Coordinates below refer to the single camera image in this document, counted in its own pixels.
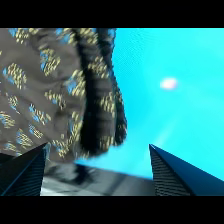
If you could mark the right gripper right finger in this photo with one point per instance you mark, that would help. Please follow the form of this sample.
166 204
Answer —
180 180

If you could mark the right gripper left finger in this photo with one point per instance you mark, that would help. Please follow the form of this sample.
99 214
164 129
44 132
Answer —
23 175

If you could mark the brown patterned garment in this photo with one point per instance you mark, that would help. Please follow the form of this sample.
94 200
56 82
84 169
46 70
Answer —
50 90

